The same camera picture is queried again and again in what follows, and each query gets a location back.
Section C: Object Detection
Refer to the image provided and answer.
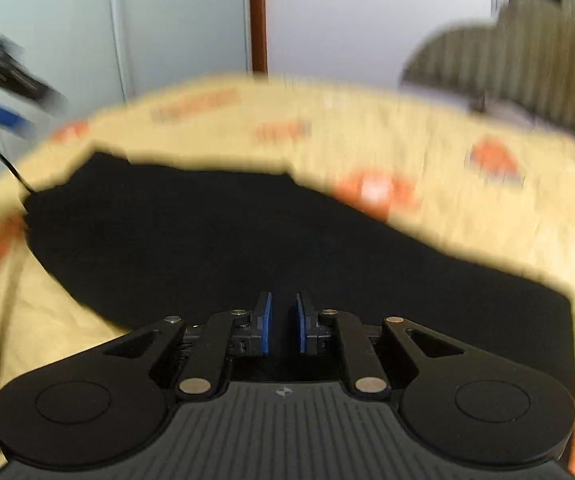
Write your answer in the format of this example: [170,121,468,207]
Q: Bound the olive padded headboard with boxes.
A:
[399,0,575,147]

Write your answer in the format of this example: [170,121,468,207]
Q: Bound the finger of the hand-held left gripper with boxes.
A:
[0,91,35,137]

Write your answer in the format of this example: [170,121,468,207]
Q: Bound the white flower print wardrobe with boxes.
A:
[0,0,251,183]

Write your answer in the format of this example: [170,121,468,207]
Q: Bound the black pants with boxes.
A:
[24,150,575,397]

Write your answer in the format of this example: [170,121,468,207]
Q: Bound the yellow carrot print blanket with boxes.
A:
[0,72,575,480]

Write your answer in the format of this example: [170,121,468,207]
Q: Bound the brown wooden wardrobe frame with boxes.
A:
[248,0,269,78]

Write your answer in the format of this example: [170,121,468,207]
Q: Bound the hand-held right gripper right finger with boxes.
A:
[294,290,469,402]

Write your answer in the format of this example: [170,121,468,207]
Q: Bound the beige pillow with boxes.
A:
[445,87,571,137]

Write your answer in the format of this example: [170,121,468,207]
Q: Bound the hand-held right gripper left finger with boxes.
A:
[101,290,273,402]

